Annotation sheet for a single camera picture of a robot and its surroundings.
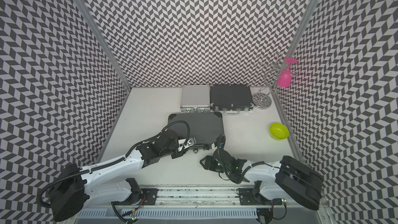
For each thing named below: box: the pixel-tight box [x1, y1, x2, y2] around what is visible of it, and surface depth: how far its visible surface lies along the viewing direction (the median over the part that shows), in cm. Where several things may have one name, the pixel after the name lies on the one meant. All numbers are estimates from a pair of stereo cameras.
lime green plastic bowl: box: [268, 122, 290, 141], surface depth 95 cm
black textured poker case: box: [209, 84, 254, 116], surface depth 105 cm
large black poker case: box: [167, 111, 225, 154], surface depth 86 cm
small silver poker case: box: [180, 85, 211, 114], surface depth 106 cm
